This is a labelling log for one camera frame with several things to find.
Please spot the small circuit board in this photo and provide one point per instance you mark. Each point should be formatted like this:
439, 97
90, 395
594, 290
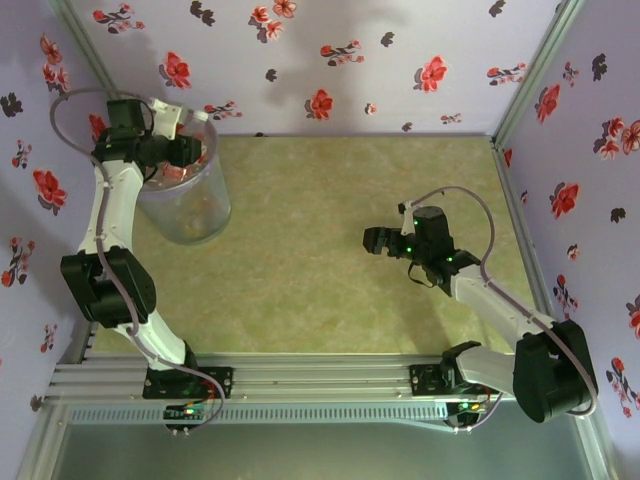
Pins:
187, 411
465, 406

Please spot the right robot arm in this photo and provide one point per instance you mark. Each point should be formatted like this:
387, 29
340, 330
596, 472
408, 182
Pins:
500, 305

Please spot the aluminium corner post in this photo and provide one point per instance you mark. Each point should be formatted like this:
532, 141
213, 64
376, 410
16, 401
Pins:
87, 55
535, 70

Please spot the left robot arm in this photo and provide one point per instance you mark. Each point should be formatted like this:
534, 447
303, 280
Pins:
110, 210

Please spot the grey mesh waste bin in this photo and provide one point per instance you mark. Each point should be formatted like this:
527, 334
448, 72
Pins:
210, 200

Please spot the long aluminium base rail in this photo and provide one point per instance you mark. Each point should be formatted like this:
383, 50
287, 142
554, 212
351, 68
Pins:
320, 380

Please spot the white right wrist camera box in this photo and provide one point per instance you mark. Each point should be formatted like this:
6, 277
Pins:
406, 207

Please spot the grey lower shelf panel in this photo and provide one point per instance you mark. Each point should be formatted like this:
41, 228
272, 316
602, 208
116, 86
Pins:
320, 450

